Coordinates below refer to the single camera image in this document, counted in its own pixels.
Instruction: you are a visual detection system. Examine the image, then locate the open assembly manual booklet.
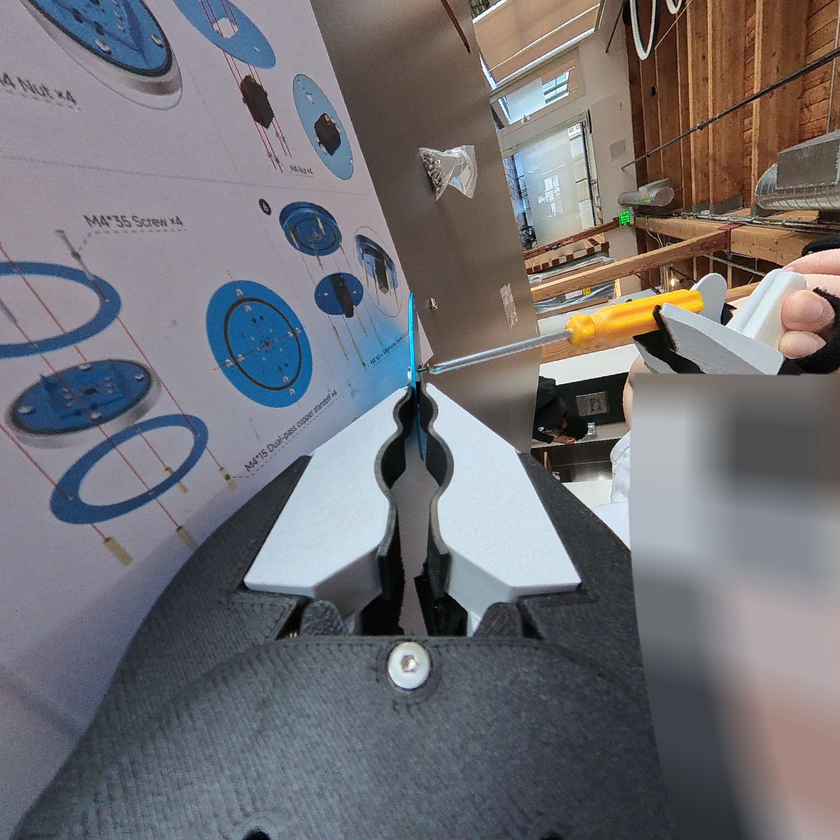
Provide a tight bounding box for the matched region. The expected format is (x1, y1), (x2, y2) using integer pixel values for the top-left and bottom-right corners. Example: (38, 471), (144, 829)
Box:
(0, 0), (434, 840)

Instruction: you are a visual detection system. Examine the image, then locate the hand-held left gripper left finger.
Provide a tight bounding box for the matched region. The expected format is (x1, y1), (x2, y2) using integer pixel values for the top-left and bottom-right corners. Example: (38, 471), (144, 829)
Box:
(243, 387), (416, 636)

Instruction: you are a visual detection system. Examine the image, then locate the person's white shirt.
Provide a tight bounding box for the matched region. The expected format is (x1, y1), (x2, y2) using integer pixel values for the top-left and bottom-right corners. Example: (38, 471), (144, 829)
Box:
(607, 430), (632, 546)

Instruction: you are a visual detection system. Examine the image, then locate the large silver air duct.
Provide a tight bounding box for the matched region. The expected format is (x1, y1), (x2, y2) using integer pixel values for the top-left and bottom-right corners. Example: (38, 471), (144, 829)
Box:
(753, 131), (840, 219)

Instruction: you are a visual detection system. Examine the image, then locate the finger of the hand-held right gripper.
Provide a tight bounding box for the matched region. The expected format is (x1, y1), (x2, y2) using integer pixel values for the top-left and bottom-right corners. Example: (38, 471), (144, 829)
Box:
(688, 272), (731, 324)
(632, 301), (788, 376)

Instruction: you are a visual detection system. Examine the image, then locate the yellow-handled screwdriver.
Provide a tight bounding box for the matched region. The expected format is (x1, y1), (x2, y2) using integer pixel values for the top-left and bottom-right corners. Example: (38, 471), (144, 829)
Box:
(425, 289), (704, 376)

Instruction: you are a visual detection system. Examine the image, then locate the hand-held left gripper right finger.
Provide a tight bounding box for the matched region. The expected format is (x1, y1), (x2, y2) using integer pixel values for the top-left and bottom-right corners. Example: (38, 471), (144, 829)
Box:
(417, 385), (583, 636)

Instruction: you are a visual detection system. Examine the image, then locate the clear bag of screws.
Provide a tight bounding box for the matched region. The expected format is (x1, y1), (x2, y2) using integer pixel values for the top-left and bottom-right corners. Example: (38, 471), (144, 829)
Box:
(419, 144), (477, 201)

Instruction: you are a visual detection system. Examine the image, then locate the large glass partition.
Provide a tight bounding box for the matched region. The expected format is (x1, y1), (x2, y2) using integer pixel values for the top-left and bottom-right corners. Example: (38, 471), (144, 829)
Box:
(508, 121), (599, 236)

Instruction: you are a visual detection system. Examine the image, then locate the wooden beam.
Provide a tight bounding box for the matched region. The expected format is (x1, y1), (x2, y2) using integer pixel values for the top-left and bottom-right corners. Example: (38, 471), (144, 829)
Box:
(528, 230), (735, 304)

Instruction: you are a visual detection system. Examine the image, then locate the small silver air duct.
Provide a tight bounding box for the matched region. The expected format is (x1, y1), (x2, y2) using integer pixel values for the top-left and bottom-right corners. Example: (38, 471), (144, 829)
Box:
(617, 178), (677, 208)

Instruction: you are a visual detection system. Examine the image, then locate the blue round metal plate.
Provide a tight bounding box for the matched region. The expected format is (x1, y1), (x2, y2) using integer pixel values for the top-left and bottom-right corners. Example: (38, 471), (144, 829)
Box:
(406, 291), (429, 468)

